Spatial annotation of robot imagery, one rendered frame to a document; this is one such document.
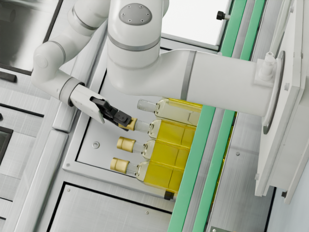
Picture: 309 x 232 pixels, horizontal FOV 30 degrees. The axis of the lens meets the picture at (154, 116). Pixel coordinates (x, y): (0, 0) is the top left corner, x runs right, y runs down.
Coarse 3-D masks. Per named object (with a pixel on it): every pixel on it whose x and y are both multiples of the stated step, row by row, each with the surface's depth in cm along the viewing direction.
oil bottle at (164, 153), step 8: (144, 144) 151; (152, 144) 149; (160, 144) 149; (168, 144) 149; (144, 152) 149; (152, 152) 149; (160, 152) 149; (168, 152) 148; (176, 152) 148; (184, 152) 148; (152, 160) 149; (160, 160) 148; (168, 160) 148; (176, 160) 148; (184, 160) 148; (224, 160) 148; (184, 168) 147
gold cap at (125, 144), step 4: (120, 136) 152; (120, 140) 151; (124, 140) 151; (128, 140) 151; (132, 140) 152; (120, 144) 151; (124, 144) 151; (128, 144) 151; (132, 144) 151; (120, 148) 152; (124, 148) 151; (128, 148) 151; (132, 148) 151; (132, 152) 152
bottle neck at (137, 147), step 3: (135, 141) 152; (135, 144) 151; (138, 144) 151; (141, 144) 151; (135, 147) 151; (138, 147) 151; (141, 147) 151; (132, 150) 151; (135, 150) 151; (138, 150) 151; (141, 150) 151
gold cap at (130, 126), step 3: (132, 117) 154; (132, 120) 153; (135, 120) 153; (129, 123) 153; (132, 123) 152; (120, 126) 154; (123, 126) 153; (129, 126) 153; (132, 126) 152; (129, 129) 154; (132, 129) 153
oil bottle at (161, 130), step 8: (160, 120) 151; (152, 128) 151; (160, 128) 150; (168, 128) 150; (176, 128) 150; (184, 128) 150; (192, 128) 150; (152, 136) 151; (160, 136) 150; (168, 136) 150; (176, 136) 150; (184, 136) 149; (192, 136) 149; (176, 144) 150; (184, 144) 149
